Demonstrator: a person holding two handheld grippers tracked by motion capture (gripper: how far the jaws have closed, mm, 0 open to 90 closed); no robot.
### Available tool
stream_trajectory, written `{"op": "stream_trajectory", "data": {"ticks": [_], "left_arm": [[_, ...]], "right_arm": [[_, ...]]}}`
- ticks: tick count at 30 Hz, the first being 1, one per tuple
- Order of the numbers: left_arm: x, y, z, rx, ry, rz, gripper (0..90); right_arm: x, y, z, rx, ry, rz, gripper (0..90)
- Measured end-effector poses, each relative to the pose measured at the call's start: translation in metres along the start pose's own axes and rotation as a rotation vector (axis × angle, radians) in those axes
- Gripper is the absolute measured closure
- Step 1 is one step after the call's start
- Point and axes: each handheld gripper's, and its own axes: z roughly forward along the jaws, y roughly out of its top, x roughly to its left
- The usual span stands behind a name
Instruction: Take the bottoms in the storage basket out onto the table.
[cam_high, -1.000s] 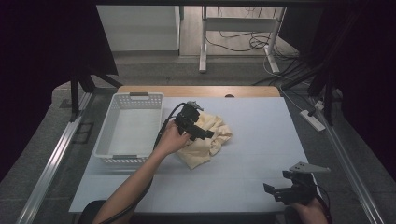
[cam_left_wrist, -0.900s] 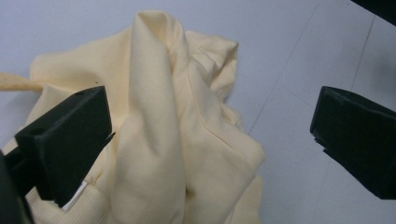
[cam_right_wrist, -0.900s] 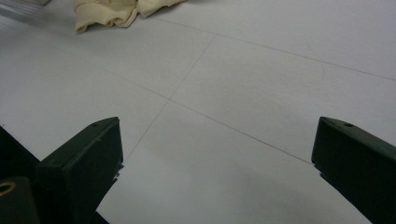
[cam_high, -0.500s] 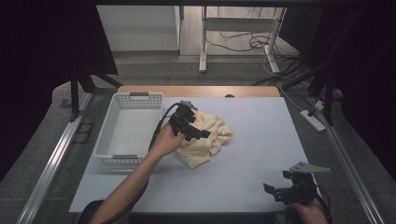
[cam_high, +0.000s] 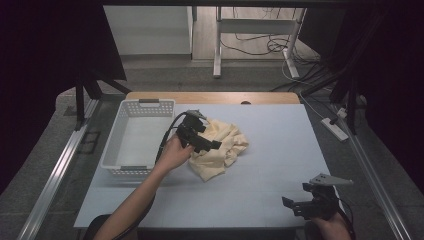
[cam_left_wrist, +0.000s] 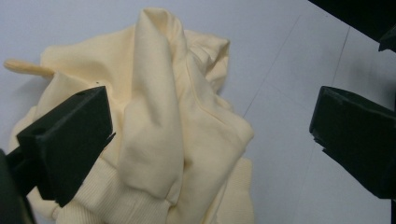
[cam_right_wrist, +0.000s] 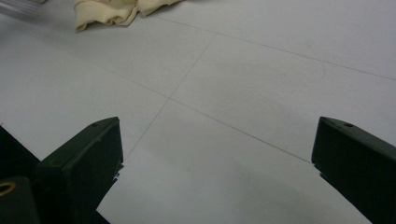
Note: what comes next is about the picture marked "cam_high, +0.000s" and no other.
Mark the aluminium rail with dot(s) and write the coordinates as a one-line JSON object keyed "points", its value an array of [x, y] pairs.
{"points": [[56, 173], [373, 180]]}

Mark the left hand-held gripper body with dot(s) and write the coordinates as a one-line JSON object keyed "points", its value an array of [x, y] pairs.
{"points": [[189, 130]]}

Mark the cream garment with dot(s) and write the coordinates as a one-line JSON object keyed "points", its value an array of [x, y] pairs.
{"points": [[223, 146]]}

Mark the white power strip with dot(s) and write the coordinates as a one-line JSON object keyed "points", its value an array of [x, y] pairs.
{"points": [[335, 130]]}

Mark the wooden table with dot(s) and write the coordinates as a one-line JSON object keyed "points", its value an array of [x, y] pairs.
{"points": [[213, 97]]}

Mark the white perforated plastic basket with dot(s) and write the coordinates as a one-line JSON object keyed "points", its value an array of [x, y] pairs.
{"points": [[140, 140]]}

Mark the white cabinet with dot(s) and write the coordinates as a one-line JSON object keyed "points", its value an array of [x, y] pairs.
{"points": [[150, 33]]}

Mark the black curtain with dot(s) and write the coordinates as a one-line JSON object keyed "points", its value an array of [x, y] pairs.
{"points": [[396, 83], [40, 66]]}

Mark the white desk frame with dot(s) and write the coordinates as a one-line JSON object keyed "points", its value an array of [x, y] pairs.
{"points": [[218, 43]]}

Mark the person's right hand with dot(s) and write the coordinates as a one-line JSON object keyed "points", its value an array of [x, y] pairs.
{"points": [[330, 230]]}

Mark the person's left hand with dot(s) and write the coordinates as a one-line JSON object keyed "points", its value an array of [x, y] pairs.
{"points": [[173, 155]]}

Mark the black floor bracket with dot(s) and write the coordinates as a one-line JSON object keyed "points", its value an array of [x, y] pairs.
{"points": [[80, 143]]}

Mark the white table cover sheet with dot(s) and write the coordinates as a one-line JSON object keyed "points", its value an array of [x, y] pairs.
{"points": [[273, 156]]}

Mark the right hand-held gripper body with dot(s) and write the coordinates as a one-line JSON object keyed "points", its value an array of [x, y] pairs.
{"points": [[321, 201]]}

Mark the black metal stand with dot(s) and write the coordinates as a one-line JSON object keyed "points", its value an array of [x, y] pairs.
{"points": [[350, 100], [80, 103]]}

